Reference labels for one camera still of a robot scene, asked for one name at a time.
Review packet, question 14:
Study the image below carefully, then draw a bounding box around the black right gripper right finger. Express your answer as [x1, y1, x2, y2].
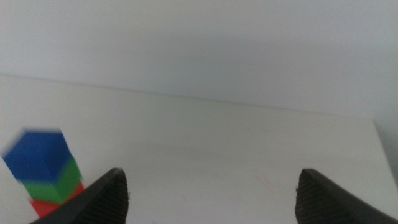
[295, 168, 398, 224]

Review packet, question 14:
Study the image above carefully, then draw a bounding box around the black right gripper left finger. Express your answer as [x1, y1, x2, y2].
[30, 167, 129, 224]

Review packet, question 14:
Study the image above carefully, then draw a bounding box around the green cube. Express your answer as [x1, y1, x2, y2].
[21, 157, 83, 205]

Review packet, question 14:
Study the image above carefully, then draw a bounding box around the red cube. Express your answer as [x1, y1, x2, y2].
[29, 182, 85, 218]

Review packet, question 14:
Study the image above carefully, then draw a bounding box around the blue cube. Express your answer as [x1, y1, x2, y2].
[1, 129, 74, 183]

